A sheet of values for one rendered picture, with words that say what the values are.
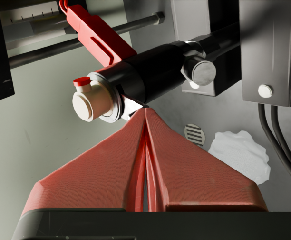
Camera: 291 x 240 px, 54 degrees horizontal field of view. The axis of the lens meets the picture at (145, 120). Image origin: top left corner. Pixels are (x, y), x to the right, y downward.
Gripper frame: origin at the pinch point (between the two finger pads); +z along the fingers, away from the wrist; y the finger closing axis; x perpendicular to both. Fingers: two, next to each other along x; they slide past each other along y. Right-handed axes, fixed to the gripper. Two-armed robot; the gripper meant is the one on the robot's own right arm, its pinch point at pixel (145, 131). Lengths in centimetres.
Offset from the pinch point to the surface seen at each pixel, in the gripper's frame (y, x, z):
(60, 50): 9.9, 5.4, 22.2
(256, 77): -8.4, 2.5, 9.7
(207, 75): -3.3, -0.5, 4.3
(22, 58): 13.1, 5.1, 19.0
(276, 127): -10.0, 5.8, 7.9
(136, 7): 1.5, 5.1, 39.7
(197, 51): -3.1, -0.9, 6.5
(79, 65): 10.4, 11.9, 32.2
